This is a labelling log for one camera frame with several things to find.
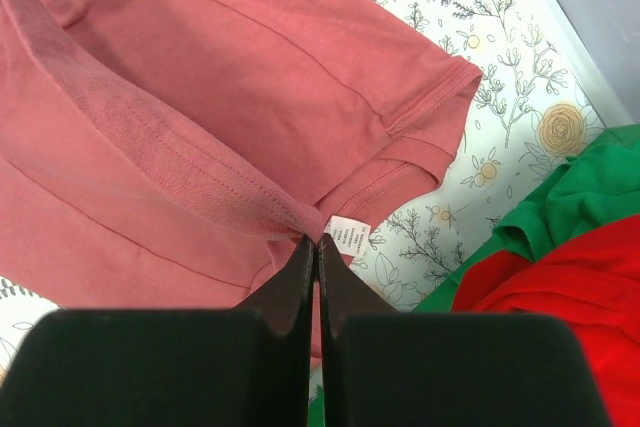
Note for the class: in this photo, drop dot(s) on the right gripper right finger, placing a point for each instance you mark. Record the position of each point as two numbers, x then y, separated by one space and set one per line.
382 367

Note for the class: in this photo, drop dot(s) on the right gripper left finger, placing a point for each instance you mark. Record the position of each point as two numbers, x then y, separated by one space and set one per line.
245 366

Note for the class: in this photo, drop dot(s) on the pink t shirt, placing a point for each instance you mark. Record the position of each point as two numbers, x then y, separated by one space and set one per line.
170 153

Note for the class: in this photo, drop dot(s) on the red t shirt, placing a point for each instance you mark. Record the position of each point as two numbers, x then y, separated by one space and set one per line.
591 282

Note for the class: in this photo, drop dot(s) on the green t shirt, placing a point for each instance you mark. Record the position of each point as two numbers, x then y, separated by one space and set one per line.
593 189

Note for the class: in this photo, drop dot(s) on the floral table mat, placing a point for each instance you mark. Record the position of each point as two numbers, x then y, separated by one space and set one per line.
526 115

